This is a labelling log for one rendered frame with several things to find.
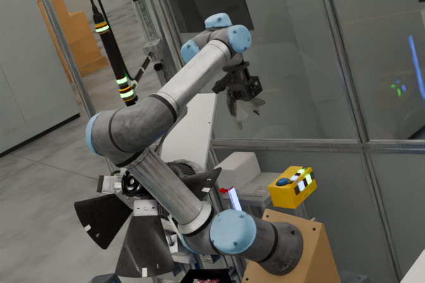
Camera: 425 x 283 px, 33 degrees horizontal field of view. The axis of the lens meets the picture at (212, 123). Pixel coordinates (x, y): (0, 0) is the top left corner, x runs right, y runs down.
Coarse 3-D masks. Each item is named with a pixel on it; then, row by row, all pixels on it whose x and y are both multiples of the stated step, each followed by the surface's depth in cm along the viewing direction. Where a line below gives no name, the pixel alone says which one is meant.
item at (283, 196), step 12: (288, 168) 271; (300, 168) 268; (276, 180) 265; (288, 180) 261; (300, 180) 261; (312, 180) 266; (276, 192) 260; (288, 192) 257; (300, 192) 261; (276, 204) 263; (288, 204) 259
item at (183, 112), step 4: (184, 108) 263; (180, 112) 263; (184, 112) 260; (180, 116) 261; (184, 116) 259; (180, 120) 260; (172, 128) 261; (168, 132) 263; (164, 136) 264; (160, 144) 264; (156, 148) 266; (160, 148) 276; (156, 152) 271
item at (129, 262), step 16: (144, 224) 265; (160, 224) 266; (128, 240) 263; (144, 240) 263; (160, 240) 263; (128, 256) 261; (144, 256) 260; (160, 256) 260; (128, 272) 260; (160, 272) 258
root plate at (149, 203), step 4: (136, 200) 269; (140, 200) 269; (144, 200) 269; (148, 200) 269; (152, 200) 270; (156, 200) 270; (136, 204) 268; (140, 204) 268; (144, 204) 269; (148, 204) 269; (152, 204) 269; (156, 204) 269; (136, 208) 268; (140, 208) 268; (148, 208) 268; (152, 208) 268; (156, 208) 269; (136, 212) 267; (140, 212) 267; (144, 212) 267; (148, 212) 268; (152, 212) 268; (156, 212) 268
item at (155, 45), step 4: (148, 40) 315; (152, 40) 315; (156, 40) 312; (160, 40) 312; (148, 44) 310; (152, 44) 307; (156, 44) 306; (160, 44) 310; (144, 48) 307; (148, 48) 307; (152, 48) 306; (156, 48) 306; (160, 48) 308; (144, 52) 307; (148, 52) 307; (156, 52) 307; (160, 52) 307; (164, 52) 315; (156, 56) 308; (160, 56) 308; (152, 60) 308; (156, 60) 308
